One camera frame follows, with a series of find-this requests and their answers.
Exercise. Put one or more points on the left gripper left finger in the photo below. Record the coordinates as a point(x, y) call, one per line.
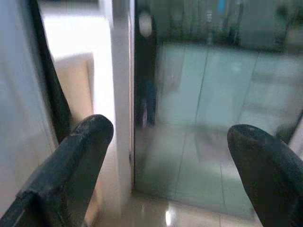
point(59, 179)

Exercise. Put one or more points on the mini fridge door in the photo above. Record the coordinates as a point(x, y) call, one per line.
point(16, 71)

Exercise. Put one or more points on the white counter unit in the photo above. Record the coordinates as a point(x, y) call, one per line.
point(71, 35)

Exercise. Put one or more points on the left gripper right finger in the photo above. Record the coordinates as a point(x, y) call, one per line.
point(272, 179)

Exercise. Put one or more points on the green tinted glass door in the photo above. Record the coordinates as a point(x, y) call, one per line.
point(213, 82)

